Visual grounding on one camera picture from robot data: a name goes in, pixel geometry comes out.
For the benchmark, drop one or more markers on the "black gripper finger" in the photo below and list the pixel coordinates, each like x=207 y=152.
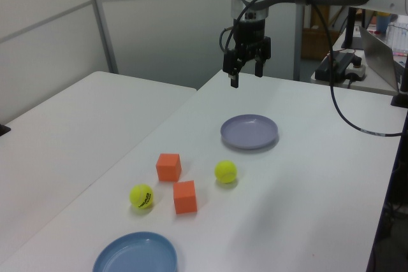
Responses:
x=230 y=61
x=263 y=50

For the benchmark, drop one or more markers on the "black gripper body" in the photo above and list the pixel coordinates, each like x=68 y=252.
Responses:
x=252 y=31

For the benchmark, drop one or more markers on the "orange foam cube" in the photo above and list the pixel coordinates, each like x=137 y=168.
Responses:
x=168 y=168
x=185 y=198

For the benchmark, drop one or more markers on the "yellow tennis ball black print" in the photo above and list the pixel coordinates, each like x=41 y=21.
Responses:
x=140 y=196

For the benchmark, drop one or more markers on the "brown wooden cabinet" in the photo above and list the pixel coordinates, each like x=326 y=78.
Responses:
x=314 y=42

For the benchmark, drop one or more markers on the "purple plastic plate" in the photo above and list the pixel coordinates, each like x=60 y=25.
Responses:
x=248 y=132

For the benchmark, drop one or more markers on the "black electronics box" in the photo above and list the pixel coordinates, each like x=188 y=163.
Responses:
x=338 y=66

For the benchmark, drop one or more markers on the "grey emergency stop button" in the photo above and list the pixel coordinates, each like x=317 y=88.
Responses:
x=357 y=69

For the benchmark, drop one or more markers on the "silver laptop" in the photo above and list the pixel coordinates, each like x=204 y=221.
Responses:
x=379 y=58

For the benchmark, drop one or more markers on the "white background desk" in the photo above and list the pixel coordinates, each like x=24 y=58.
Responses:
x=376 y=86

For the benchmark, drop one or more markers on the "blue plastic cup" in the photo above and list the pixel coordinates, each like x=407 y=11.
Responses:
x=383 y=23

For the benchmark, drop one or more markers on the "blue plastic plate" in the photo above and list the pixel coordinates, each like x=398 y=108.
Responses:
x=134 y=256

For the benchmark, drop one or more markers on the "black monitor stand post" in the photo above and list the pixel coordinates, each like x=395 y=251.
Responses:
x=350 y=30

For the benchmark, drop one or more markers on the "black clamped camera mount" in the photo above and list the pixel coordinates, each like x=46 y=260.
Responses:
x=403 y=93

